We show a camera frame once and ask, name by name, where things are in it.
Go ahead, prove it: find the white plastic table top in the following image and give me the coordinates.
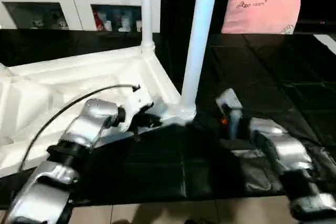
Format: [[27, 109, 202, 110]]
[[0, 44, 198, 179]]

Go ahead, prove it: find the white plastic table leg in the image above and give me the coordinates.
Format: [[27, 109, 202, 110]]
[[140, 0, 156, 52], [180, 0, 221, 116]]

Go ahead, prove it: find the red and white carton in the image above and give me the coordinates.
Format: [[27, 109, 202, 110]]
[[93, 10, 103, 31]]

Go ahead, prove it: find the pink pillow with print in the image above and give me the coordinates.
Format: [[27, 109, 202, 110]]
[[221, 0, 303, 35]]

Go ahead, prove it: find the white flat board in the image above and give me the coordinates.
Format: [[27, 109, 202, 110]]
[[313, 34, 336, 49]]

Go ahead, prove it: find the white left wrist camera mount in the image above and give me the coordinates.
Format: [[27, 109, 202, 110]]
[[119, 87, 155, 132]]

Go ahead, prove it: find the black left wrist camera cable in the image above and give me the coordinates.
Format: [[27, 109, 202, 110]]
[[18, 84, 142, 169]]

